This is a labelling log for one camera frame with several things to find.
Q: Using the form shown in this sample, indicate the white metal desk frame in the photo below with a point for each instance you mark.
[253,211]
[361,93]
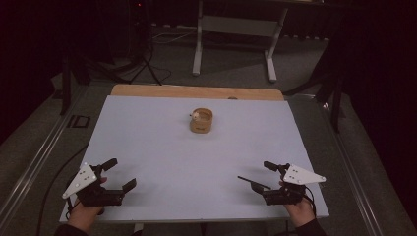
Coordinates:
[236,27]

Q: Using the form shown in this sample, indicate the round wooden cup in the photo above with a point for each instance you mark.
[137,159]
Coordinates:
[201,126]

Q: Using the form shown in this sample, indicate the person's right hand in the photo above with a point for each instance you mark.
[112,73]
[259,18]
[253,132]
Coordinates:
[303,213]

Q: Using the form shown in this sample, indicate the black metal stand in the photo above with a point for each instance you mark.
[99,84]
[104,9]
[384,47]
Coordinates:
[331,85]

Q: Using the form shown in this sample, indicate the white table leg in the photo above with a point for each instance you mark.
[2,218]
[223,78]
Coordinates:
[138,227]

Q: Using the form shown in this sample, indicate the black floor plate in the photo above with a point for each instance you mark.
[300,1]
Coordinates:
[79,121]

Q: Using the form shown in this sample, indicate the metal floor rail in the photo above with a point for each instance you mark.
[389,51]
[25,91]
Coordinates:
[354,170]
[29,178]

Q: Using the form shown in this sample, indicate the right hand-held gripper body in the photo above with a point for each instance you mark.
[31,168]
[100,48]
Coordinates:
[283,196]

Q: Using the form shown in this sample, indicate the pale blue table board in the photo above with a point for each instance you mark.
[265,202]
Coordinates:
[183,164]

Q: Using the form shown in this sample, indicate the person's left hand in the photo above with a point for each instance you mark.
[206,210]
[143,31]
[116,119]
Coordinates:
[83,218]

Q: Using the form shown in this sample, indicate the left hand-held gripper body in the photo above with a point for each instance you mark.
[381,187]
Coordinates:
[98,196]

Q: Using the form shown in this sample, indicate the black tripod stand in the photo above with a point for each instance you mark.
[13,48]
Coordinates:
[144,62]

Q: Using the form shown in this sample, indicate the small white figure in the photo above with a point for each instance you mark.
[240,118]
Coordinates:
[195,115]

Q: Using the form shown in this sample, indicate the thin black stick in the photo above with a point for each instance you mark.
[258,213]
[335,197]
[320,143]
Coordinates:
[249,180]

